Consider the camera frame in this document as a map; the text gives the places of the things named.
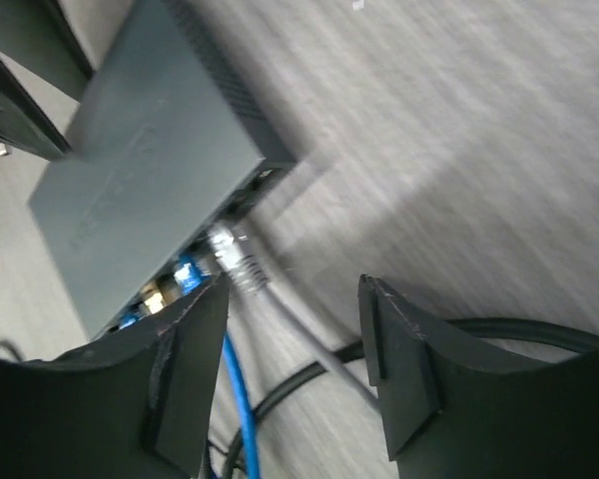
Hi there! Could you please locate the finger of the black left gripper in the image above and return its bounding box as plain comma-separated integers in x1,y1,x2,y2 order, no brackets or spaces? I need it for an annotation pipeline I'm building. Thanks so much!
0,60,70,161

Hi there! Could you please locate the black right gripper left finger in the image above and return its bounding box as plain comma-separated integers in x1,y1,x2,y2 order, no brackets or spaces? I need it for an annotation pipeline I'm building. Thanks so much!
0,277,230,478

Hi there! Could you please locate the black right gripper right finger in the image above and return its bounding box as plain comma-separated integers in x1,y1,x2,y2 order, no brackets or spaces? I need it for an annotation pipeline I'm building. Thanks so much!
358,275,599,478

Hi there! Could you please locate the black network switch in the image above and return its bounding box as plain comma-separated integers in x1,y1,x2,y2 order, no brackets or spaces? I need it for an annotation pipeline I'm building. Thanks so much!
29,1,297,338

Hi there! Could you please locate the grey ethernet cable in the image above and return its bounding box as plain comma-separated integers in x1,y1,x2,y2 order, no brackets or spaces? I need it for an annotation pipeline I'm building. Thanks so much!
207,222,380,408

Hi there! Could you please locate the thin black cable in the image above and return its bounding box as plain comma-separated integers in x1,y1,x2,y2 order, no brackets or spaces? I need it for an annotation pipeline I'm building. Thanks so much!
222,317,599,479

